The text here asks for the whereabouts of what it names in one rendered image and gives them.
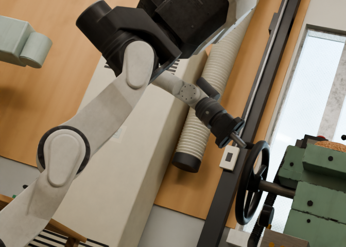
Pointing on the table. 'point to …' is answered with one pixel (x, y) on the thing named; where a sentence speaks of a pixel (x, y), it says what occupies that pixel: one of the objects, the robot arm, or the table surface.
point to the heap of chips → (332, 145)
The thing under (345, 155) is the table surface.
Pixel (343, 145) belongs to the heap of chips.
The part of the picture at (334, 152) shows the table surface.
